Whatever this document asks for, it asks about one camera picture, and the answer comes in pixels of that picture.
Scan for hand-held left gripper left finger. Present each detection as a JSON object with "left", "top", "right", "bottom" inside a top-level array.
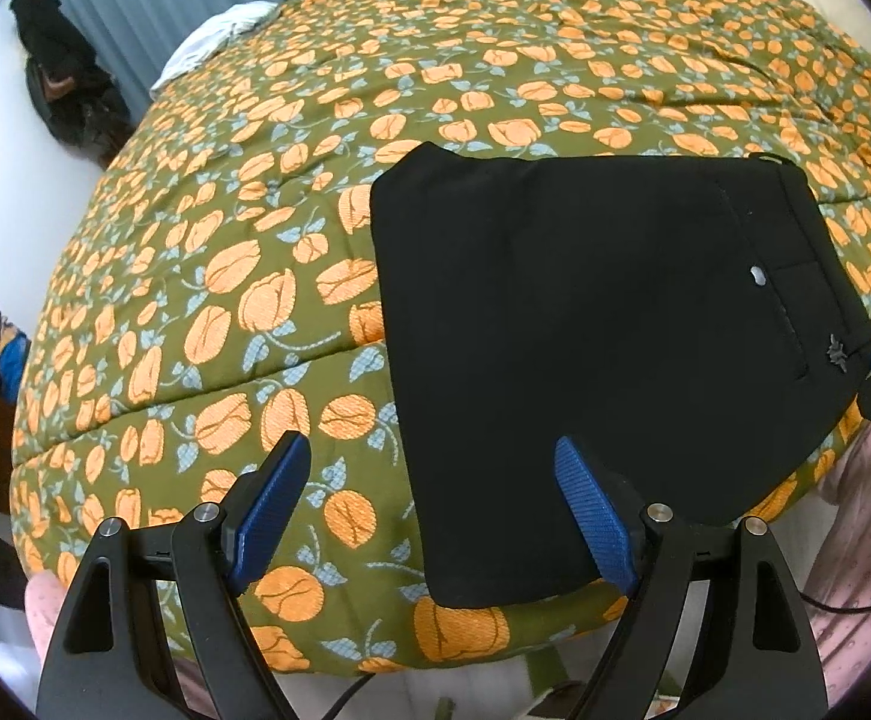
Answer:
[{"left": 36, "top": 431, "right": 312, "bottom": 720}]

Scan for white cloth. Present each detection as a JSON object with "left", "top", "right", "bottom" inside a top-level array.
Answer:
[{"left": 151, "top": 1, "right": 280, "bottom": 91}]

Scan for black pants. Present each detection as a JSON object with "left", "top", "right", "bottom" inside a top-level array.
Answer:
[{"left": 369, "top": 141, "right": 871, "bottom": 608}]

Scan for black hanging bag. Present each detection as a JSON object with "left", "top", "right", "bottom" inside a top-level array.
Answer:
[{"left": 11, "top": 0, "right": 134, "bottom": 167}]

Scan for black cable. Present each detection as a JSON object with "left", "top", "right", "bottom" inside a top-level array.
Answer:
[
  {"left": 319, "top": 671, "right": 376, "bottom": 720},
  {"left": 801, "top": 591, "right": 871, "bottom": 614}
]

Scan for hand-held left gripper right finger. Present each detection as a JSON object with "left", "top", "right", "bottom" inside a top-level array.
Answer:
[{"left": 553, "top": 435, "right": 830, "bottom": 720}]

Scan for green orange floral blanket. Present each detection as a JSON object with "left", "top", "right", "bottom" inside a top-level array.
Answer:
[{"left": 11, "top": 0, "right": 871, "bottom": 674}]

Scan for person's right leg pink pajamas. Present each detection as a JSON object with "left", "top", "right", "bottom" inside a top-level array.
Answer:
[{"left": 806, "top": 420, "right": 871, "bottom": 713}]

